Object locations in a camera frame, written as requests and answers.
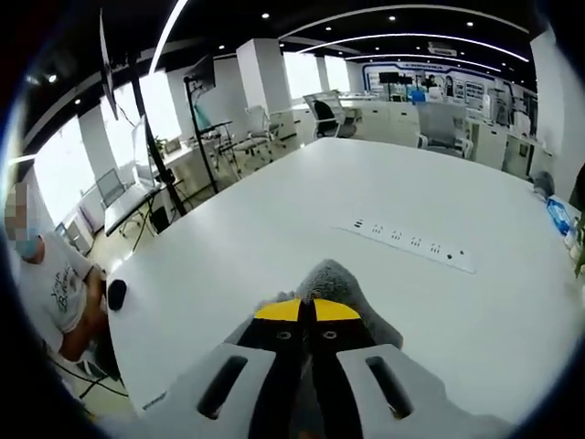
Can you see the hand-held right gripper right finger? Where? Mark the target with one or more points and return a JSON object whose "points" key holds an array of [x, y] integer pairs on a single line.
{"points": [[352, 366]]}

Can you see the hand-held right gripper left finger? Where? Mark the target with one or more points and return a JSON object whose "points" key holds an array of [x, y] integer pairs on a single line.
{"points": [[256, 366]]}

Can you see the grey towel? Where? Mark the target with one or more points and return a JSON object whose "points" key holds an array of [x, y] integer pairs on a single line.
{"points": [[329, 279]]}

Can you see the white power strip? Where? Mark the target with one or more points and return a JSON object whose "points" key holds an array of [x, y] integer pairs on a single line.
{"points": [[411, 244]]}

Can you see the small black device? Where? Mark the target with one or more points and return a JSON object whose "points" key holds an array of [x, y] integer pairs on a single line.
{"points": [[117, 295]]}

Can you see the white table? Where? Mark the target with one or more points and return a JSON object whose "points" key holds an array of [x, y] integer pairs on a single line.
{"points": [[320, 192]]}

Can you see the black tripod stand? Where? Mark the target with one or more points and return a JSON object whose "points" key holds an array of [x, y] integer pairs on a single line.
{"points": [[201, 137]]}

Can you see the black monitor stand pole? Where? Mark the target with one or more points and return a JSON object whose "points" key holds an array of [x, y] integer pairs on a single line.
{"points": [[153, 146]]}

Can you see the white and black office chair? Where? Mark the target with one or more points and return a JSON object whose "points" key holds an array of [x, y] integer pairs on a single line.
{"points": [[329, 114]]}

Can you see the grey office chair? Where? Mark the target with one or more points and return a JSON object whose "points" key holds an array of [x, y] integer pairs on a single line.
{"points": [[443, 128]]}

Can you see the blue packet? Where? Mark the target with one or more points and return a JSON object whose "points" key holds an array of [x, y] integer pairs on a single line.
{"points": [[558, 215]]}

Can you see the grey round object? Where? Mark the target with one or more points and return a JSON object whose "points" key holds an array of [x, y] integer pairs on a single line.
{"points": [[544, 183]]}

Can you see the small black monitor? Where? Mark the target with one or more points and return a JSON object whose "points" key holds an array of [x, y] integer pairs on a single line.
{"points": [[203, 72]]}

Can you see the large black monitor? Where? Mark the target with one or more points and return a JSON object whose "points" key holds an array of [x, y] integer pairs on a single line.
{"points": [[107, 68]]}

